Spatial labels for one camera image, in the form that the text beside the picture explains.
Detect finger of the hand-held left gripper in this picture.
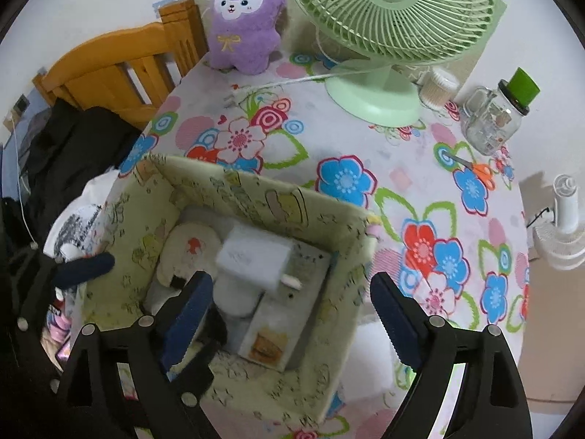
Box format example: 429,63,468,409
16,244,115,330

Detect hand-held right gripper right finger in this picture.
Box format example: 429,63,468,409
370,272,533,439

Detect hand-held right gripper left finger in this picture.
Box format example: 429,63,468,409
57,271,228,439

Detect large white charger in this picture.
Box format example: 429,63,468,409
216,229,303,292

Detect yellow printed fabric storage box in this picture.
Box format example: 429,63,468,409
75,154,375,426

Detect white printed plastic bag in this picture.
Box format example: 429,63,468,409
43,178,124,261

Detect pink printed packet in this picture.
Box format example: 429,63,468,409
43,299,74,362

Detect black clothing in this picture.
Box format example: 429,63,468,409
0,106,142,257

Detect white circulation fan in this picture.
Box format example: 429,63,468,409
532,174,585,271

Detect wooden chair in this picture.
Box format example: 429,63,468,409
33,0,210,131

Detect glass jar mug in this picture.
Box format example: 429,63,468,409
461,80,531,156

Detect cotton swab container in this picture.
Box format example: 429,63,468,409
419,68,460,111

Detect green plastic cup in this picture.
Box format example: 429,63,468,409
507,67,540,104

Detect purple plush toy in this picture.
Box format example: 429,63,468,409
208,0,287,75

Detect orange handled scissors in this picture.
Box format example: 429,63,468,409
450,153,497,191

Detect black fan cable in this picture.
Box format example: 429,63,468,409
525,208,554,229

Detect white fan power cable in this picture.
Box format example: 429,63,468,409
223,71,348,108

